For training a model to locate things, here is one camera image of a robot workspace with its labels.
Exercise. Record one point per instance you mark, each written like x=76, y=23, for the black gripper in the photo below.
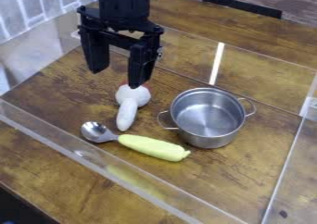
x=119, y=23

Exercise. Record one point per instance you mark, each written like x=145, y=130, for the white mushroom with red cap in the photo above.
x=129, y=99

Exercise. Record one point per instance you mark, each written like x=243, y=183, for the silver pot with handles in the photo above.
x=207, y=116

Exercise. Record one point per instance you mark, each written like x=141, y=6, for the black strip on back wall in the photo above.
x=260, y=10

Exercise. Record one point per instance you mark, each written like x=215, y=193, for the spoon with yellow handle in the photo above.
x=96, y=133

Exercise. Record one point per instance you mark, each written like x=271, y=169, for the clear acrylic enclosure wall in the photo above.
x=151, y=188

